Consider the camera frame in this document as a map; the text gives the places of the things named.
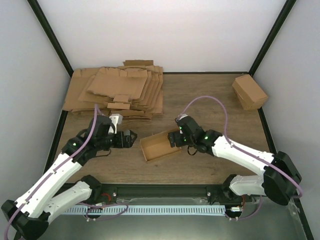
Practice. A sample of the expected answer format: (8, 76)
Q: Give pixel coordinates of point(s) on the light blue slotted cable duct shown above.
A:
(150, 210)

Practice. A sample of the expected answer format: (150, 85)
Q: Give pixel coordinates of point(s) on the brown cardboard box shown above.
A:
(249, 93)
(157, 147)

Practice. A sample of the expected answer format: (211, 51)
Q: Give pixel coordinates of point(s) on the black frame post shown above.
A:
(276, 27)
(42, 19)

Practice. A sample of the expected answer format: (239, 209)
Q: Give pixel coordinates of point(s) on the folded brown cardboard box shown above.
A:
(249, 93)

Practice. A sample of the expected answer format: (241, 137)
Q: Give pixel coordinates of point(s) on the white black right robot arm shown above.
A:
(275, 175)

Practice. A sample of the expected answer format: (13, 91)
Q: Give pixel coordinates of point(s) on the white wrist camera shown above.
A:
(182, 116)
(116, 120)

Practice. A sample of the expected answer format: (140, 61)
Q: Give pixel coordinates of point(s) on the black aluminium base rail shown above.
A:
(213, 193)

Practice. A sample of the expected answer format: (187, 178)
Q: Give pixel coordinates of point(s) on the stack of flat cardboard blanks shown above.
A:
(134, 90)

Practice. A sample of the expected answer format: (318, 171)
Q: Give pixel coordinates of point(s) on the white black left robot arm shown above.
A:
(32, 213)

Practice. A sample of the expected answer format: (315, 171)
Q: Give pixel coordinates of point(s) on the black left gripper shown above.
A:
(129, 143)

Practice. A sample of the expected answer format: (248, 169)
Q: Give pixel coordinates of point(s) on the black left frame post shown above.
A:
(42, 19)

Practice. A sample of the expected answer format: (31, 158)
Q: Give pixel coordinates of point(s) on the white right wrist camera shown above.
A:
(182, 116)

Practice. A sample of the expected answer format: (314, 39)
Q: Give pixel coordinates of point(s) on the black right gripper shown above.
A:
(171, 137)

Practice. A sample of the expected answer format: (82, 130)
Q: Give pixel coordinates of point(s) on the black right frame post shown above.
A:
(276, 27)

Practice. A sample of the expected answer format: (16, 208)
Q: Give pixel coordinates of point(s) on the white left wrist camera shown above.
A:
(116, 120)

